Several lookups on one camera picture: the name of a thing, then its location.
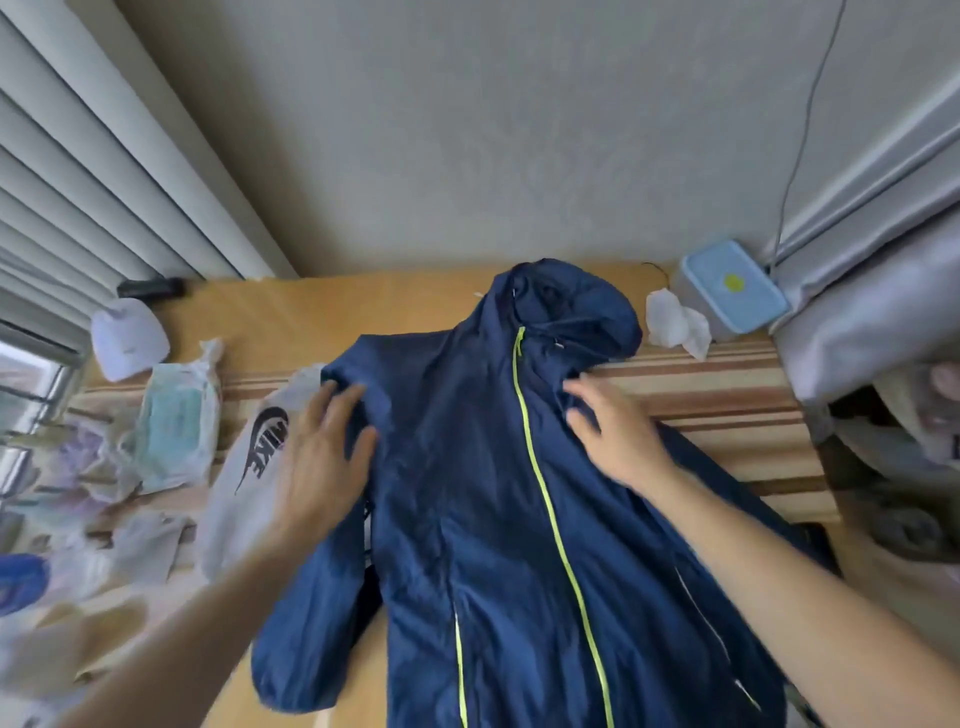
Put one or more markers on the person's left hand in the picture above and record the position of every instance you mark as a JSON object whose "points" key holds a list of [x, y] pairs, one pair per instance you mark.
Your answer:
{"points": [[322, 472]]}

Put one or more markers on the person's right hand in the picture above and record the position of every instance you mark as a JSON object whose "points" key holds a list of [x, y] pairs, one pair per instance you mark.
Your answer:
{"points": [[622, 442]]}

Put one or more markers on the navy blue hooded jacket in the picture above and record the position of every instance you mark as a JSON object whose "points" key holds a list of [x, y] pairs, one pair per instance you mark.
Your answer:
{"points": [[487, 487]]}

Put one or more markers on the person's left forearm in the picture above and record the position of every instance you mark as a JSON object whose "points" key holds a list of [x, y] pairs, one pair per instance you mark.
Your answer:
{"points": [[172, 652]]}

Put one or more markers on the person's right forearm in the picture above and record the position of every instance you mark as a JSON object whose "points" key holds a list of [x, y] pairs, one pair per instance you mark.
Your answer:
{"points": [[787, 600]]}

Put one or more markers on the crumpled white tissue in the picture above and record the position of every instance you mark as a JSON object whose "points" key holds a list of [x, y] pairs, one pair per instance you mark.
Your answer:
{"points": [[671, 319], [150, 547]]}

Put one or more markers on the wet wipes packet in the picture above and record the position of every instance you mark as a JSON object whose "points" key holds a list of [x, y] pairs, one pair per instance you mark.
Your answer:
{"points": [[176, 420]]}

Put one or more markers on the blue lidded box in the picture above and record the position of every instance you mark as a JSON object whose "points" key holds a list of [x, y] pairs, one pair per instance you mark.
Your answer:
{"points": [[731, 285]]}

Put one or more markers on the white desk lamp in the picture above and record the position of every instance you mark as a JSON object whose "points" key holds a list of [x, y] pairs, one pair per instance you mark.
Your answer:
{"points": [[131, 341]]}

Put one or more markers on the wrappers with sticks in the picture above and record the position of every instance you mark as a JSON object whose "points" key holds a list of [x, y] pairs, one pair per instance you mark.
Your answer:
{"points": [[82, 465]]}

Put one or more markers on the small black device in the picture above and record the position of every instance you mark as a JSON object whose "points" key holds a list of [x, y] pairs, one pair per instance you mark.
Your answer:
{"points": [[150, 289]]}

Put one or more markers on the grey curtain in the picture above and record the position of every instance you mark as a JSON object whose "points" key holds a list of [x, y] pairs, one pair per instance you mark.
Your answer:
{"points": [[862, 300]]}

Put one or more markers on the blue label water bottle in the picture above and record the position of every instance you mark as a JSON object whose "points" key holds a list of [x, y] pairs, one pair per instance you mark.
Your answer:
{"points": [[22, 581]]}

